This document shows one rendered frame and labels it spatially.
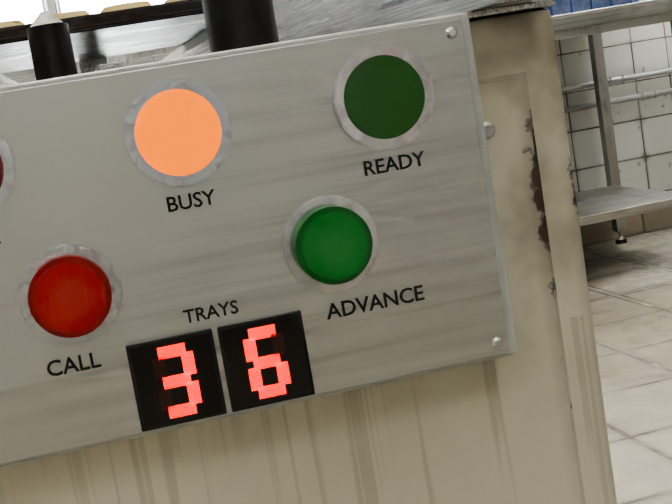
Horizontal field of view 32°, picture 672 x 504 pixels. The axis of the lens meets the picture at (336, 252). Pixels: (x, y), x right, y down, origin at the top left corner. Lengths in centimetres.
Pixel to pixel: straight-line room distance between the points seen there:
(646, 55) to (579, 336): 432
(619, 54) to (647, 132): 33
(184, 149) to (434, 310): 12
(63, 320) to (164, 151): 7
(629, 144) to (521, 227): 429
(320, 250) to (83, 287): 9
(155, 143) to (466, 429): 19
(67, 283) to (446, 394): 17
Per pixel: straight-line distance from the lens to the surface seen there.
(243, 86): 45
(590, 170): 472
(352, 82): 45
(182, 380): 45
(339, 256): 45
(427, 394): 51
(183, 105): 44
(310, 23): 82
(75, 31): 115
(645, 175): 484
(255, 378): 46
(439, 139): 46
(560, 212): 52
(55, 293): 44
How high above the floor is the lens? 82
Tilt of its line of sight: 9 degrees down
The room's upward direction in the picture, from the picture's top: 9 degrees counter-clockwise
